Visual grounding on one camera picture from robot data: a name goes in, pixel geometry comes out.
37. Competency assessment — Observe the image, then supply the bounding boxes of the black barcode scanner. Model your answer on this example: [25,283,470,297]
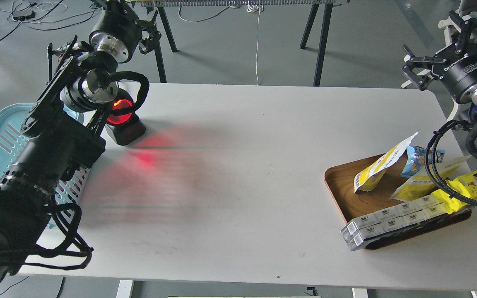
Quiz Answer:
[105,89,146,146]

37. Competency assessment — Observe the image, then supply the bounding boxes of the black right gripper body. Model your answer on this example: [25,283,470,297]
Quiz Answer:
[441,43,477,104]

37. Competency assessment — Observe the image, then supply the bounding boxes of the yellow cartoon snack bag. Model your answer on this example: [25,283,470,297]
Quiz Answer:
[431,171,477,214]

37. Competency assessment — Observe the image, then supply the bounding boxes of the black trestle table legs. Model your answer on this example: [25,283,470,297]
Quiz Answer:
[141,0,337,87]

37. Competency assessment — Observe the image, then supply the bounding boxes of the white hanging cord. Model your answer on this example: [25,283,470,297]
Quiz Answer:
[247,2,265,86]

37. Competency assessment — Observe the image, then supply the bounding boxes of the yellow white snack pouch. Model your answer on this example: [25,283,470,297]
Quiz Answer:
[354,132,419,192]

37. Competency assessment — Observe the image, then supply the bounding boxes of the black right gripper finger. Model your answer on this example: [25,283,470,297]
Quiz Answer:
[446,11,477,48]
[402,45,449,91]

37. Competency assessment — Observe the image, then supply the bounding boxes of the light blue plastic basket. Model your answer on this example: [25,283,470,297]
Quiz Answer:
[0,104,93,231]

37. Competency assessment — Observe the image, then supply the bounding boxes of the black power adapter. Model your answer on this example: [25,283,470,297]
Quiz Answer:
[11,9,36,21]

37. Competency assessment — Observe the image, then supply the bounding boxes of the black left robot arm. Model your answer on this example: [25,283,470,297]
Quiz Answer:
[0,0,150,282]

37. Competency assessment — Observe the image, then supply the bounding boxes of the clear wrapped box pack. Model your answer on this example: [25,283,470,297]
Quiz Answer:
[341,195,447,251]

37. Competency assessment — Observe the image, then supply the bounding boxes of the yellow flat snack pouch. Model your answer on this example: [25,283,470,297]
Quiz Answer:
[389,155,471,202]

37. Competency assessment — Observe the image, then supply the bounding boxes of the blue snack bag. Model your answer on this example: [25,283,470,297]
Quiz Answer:
[400,145,426,178]

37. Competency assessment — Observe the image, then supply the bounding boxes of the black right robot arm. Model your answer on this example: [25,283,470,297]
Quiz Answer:
[402,11,477,159]

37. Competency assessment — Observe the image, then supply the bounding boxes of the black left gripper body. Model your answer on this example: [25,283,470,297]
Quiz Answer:
[89,0,143,63]

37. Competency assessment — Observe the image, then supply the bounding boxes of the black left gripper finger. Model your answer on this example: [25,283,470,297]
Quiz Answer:
[138,11,161,55]

